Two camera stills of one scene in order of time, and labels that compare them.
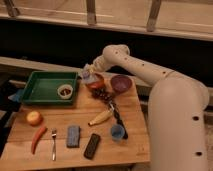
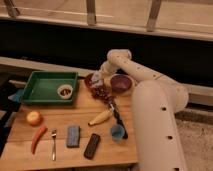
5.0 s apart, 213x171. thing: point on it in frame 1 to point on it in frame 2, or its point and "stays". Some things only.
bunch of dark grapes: x=100 y=92 stays
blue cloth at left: x=18 y=96 stays
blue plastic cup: x=117 y=132 stays
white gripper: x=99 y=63 to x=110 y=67
